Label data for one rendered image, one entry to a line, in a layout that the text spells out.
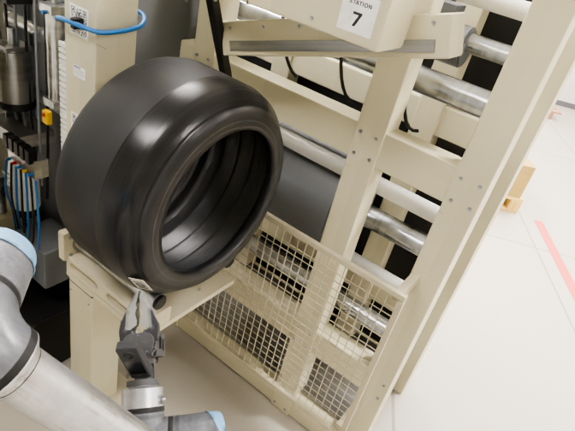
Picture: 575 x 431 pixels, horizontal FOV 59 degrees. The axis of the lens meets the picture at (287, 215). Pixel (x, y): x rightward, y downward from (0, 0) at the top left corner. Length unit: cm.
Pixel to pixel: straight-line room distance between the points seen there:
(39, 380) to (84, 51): 88
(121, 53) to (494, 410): 233
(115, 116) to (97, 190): 16
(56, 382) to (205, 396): 155
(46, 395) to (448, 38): 106
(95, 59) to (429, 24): 82
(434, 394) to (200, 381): 115
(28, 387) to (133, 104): 62
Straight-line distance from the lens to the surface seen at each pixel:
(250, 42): 155
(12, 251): 90
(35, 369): 84
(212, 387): 240
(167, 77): 123
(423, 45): 128
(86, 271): 158
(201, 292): 161
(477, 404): 284
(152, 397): 119
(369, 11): 119
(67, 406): 88
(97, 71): 143
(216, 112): 116
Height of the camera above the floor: 188
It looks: 32 degrees down
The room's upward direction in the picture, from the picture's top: 15 degrees clockwise
